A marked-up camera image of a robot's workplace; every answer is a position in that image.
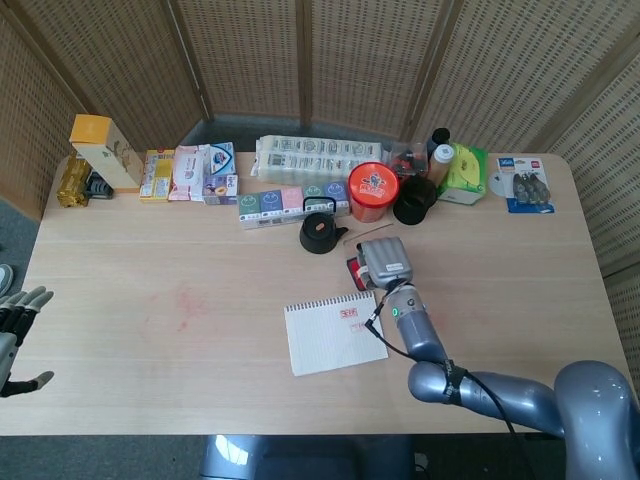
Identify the brown bottle white cap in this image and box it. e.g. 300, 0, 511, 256
428, 143, 454, 185

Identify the yellow flat box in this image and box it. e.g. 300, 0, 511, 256
138, 148, 176, 204

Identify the woven folding screen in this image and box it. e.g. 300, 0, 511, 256
0, 0, 640, 396

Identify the dark bottle black cap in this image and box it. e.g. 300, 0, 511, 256
426, 127, 452, 156

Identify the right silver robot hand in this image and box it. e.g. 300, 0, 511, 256
355, 237, 415, 291

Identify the colourful pocket tissue multipack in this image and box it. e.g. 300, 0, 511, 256
237, 180, 352, 232

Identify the black mesh pen holder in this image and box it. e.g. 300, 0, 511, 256
392, 175, 438, 226

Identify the blue blister pack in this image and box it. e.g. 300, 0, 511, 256
495, 155, 556, 215

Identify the clear plastic box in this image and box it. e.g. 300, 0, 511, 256
387, 141, 430, 177

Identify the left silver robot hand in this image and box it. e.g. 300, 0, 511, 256
0, 285, 55, 399

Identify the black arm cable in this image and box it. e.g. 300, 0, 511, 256
366, 279, 536, 480

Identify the small purple box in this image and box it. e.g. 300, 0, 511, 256
202, 173, 240, 206

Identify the pink wet wipes pack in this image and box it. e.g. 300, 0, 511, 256
167, 144, 212, 203

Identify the tall beige orange carton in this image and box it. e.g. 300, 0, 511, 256
68, 114, 146, 194

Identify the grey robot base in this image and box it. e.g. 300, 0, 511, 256
199, 434, 416, 480

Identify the white spiral notepad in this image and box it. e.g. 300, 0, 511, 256
283, 291, 390, 377

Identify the black teapot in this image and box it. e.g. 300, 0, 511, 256
298, 196, 350, 255

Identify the pale yellow tissue roll pack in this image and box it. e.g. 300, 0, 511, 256
251, 134, 385, 185

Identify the blue white box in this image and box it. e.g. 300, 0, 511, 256
207, 141, 237, 179

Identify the orange snack tub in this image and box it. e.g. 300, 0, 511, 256
347, 162, 402, 224

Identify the gold foil package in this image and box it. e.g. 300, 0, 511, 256
55, 153, 94, 208

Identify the white disc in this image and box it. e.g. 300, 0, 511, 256
488, 169, 516, 198

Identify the green tissue box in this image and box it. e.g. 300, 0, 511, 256
437, 142, 489, 206

